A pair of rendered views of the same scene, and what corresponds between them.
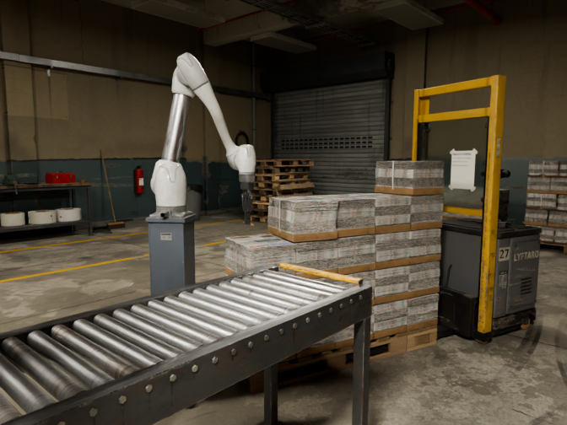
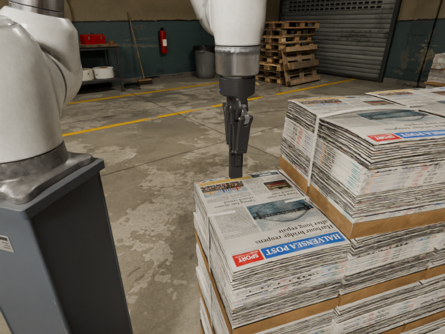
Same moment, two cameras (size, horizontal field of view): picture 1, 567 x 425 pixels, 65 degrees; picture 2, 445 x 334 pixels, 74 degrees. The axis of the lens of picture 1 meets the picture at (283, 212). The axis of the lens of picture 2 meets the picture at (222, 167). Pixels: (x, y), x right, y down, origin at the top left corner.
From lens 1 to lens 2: 191 cm
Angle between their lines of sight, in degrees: 22
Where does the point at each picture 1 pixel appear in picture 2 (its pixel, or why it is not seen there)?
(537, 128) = not seen: outside the picture
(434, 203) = not seen: outside the picture
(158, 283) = (19, 324)
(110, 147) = (136, 10)
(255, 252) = (247, 276)
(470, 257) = not seen: outside the picture
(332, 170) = (335, 32)
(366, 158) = (373, 19)
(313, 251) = (387, 246)
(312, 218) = (408, 181)
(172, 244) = (19, 261)
